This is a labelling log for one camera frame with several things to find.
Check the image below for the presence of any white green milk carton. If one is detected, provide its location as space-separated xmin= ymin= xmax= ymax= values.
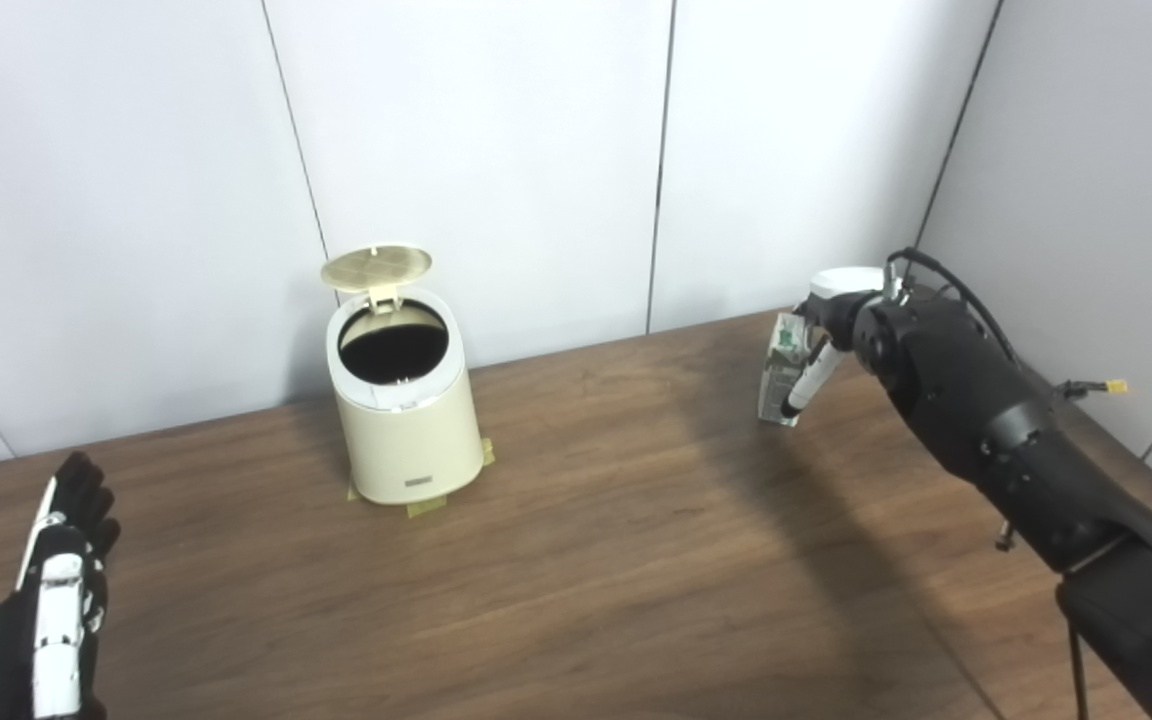
xmin=757 ymin=312 xmax=822 ymax=428

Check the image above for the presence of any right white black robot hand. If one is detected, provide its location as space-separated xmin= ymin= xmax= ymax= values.
xmin=779 ymin=266 xmax=902 ymax=419

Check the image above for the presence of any cream-colored round bin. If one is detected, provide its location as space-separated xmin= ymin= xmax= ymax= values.
xmin=326 ymin=288 xmax=487 ymax=506

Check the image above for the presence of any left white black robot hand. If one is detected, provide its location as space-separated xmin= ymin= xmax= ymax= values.
xmin=0 ymin=450 xmax=122 ymax=720

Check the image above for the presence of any yellow plug cable stub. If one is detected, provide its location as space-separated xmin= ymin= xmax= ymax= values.
xmin=1054 ymin=378 xmax=1129 ymax=401

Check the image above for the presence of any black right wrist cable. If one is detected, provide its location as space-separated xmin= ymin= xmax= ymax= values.
xmin=884 ymin=247 xmax=1087 ymax=720

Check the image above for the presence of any cream round bin lid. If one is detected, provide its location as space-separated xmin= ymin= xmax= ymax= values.
xmin=321 ymin=244 xmax=434 ymax=313

